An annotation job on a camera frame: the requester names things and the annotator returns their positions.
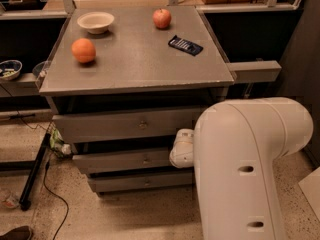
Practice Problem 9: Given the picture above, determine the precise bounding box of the grey drawer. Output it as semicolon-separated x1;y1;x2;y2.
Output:
53;106;206;143
88;169;193;193
73;148;171;175

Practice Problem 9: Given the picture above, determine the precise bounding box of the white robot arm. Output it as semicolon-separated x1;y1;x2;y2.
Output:
169;97;313;240

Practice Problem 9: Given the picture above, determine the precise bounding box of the grey top drawer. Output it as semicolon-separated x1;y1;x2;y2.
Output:
53;106;206;143

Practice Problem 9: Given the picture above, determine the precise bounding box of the grey wooden drawer cabinet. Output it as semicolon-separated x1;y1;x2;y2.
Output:
38;5;236;196

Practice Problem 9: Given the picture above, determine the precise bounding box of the grey bottom drawer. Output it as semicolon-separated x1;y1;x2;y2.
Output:
88;169;193;193

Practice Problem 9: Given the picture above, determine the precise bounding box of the dark blue snack packet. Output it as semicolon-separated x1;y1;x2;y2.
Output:
168;35;203;56

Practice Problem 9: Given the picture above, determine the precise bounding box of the red apple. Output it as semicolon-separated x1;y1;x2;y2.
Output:
152;8;171;29

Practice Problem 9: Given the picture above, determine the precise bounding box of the orange fruit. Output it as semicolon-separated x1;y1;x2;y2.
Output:
71;38;96;63

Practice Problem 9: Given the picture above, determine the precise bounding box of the grey side shelf bar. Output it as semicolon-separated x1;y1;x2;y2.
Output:
227;60;282;84

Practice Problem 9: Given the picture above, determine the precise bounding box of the green white plastic bag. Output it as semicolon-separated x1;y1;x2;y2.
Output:
49;129;72;158

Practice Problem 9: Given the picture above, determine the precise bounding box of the white empty bowl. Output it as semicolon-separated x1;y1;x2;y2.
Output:
77;12;114;35

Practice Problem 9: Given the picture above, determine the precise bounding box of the clear plastic container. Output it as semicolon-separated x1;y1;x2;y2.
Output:
32;61;51;82

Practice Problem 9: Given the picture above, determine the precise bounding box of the black metal stand leg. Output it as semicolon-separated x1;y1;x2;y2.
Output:
19;133;50;211

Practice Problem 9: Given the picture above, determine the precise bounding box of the blue patterned bowl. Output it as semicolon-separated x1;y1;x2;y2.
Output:
0;60;22;81

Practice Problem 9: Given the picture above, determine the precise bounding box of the white floor board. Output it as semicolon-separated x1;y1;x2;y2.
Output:
298;167;320;221

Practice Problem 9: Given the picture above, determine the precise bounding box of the brown shoe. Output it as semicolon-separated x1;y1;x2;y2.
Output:
0;226;33;240

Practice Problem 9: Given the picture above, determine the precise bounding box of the black floor cable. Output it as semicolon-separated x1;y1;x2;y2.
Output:
42;157;70;240

